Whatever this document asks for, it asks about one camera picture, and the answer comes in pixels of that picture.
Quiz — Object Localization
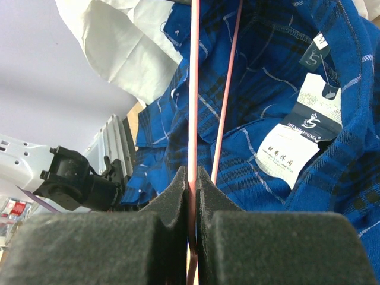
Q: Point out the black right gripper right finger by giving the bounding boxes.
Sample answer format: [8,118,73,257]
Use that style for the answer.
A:
[197,167,377,284]

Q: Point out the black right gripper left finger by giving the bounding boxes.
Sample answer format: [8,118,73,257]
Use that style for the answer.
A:
[1,167,188,284]

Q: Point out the pink hanger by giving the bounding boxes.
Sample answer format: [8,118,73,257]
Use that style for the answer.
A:
[186,1,243,284]

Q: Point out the blue plaid shirt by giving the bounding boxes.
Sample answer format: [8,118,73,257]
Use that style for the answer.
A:
[120,0,380,285]

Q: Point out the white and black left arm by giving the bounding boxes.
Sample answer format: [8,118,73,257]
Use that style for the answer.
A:
[1,135,122,211]

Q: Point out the white hanging shirt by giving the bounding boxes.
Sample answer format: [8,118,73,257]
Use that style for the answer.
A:
[56,1,182,105]

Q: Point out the aluminium frame rail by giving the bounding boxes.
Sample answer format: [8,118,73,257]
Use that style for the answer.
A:
[83,115,135,177]

